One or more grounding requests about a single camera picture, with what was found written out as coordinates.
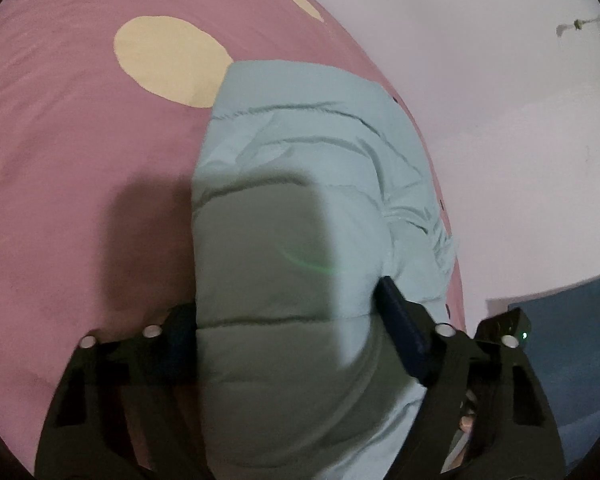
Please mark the pink bedsheet with cream dots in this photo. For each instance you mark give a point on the pink bedsheet with cream dots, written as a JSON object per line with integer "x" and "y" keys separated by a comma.
{"x": 103, "y": 107}

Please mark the light blue quilted down jacket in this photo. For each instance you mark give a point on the light blue quilted down jacket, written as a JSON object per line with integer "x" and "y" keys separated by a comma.
{"x": 312, "y": 184}

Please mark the blue mat on floor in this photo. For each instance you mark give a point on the blue mat on floor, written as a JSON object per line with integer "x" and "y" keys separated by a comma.
{"x": 563, "y": 349}

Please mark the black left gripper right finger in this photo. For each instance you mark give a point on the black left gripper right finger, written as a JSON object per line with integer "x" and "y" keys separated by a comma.
{"x": 514, "y": 435}

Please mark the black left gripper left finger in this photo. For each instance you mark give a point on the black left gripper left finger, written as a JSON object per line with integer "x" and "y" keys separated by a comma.
{"x": 128, "y": 409}

